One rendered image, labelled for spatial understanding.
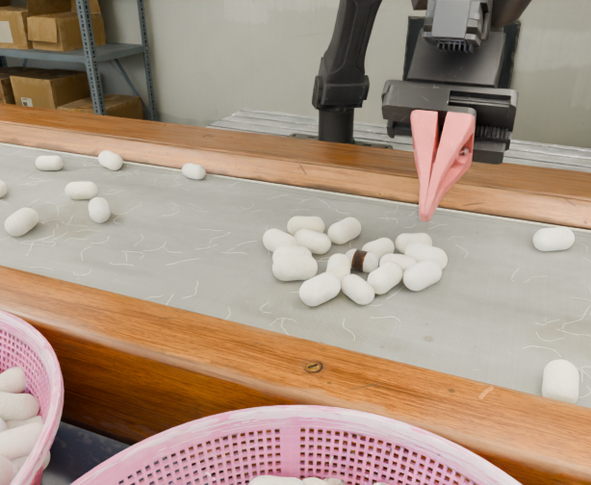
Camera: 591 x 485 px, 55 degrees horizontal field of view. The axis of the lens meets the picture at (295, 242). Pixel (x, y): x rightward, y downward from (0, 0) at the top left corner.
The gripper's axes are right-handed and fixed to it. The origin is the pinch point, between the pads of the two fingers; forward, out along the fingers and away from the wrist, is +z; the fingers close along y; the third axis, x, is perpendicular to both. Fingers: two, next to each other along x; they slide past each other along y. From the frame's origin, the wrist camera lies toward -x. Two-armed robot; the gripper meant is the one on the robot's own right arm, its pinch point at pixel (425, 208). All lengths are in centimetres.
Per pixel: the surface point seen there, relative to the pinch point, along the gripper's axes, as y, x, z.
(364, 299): -3.4, 2.5, 7.4
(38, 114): -64, 21, -16
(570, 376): 11.0, -1.8, 10.6
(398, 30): -49, 150, -154
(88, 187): -37.9, 8.4, -0.3
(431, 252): 0.4, 6.7, 0.8
